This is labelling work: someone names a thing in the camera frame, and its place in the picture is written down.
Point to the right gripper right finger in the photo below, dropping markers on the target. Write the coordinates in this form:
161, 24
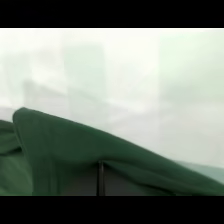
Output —
123, 185

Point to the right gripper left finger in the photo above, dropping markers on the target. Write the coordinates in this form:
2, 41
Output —
85, 183

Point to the dark green garment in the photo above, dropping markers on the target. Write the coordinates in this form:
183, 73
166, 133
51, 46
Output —
60, 146

